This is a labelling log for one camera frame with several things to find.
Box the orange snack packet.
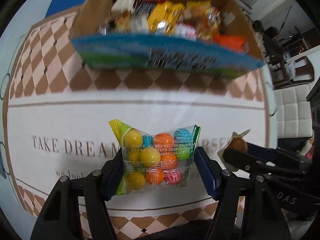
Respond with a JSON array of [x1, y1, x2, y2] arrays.
[[212, 34, 246, 52]]

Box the blue floor mat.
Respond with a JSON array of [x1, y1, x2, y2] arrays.
[[45, 0, 85, 18]]

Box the white tufted sofa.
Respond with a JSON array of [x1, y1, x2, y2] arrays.
[[274, 85, 313, 139]]

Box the white snack packet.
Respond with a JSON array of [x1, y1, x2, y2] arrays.
[[111, 0, 140, 13]]

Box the patterned table mat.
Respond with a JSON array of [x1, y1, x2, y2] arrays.
[[1, 14, 277, 239]]

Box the yellow chocolate bar wrapper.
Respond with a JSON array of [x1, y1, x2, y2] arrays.
[[147, 1, 185, 36]]

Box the colourful gumball bag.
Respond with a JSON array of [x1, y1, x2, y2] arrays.
[[108, 119, 201, 195]]

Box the braised egg clear packet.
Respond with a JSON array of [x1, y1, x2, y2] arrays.
[[217, 129, 251, 172]]

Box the cardboard milk carton box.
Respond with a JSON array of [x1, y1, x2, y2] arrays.
[[69, 0, 265, 79]]

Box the yellow clear snack bag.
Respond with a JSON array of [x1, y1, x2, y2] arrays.
[[186, 1, 221, 41]]

